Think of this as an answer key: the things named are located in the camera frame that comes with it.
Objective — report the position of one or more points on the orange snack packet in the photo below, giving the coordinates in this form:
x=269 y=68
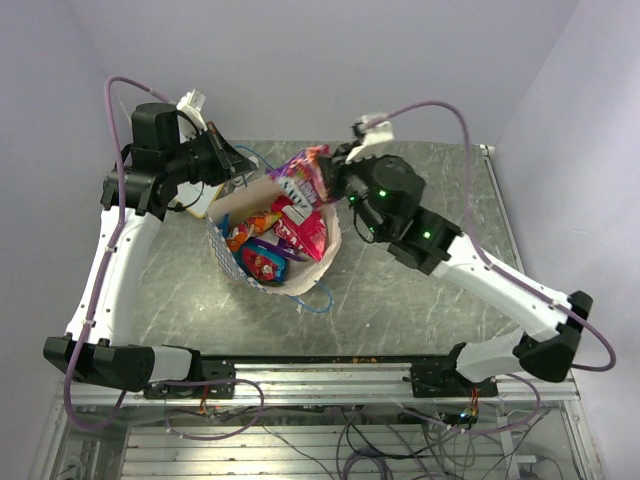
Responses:
x=253 y=226

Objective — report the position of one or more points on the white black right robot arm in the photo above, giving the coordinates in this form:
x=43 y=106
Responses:
x=385 y=193

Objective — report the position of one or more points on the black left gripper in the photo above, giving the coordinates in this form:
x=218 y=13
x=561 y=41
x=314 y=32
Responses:
x=226 y=165

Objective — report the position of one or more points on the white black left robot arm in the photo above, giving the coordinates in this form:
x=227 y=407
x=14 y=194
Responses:
x=171 y=146

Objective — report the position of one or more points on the aluminium rail frame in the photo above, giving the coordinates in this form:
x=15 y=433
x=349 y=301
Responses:
x=323 y=417

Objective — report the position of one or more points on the checkered blue paper bag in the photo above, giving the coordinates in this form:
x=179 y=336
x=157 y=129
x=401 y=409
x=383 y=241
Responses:
x=302 y=273

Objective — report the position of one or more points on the pink red snack bag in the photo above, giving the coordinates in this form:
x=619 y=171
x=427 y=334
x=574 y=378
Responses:
x=305 y=232

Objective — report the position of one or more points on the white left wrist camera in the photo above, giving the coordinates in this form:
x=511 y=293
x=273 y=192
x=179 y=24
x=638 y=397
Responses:
x=192 y=107

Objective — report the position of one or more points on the purple Fox's berries candy bag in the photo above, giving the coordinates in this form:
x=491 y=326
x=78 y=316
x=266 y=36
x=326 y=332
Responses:
x=301 y=179

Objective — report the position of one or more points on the red small snack packet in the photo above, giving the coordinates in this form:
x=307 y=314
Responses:
x=263 y=265

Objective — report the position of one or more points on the yellow framed whiteboard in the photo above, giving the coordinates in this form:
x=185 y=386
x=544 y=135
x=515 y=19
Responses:
x=196 y=198

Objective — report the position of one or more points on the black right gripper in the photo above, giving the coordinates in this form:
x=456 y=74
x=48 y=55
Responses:
x=338 y=168

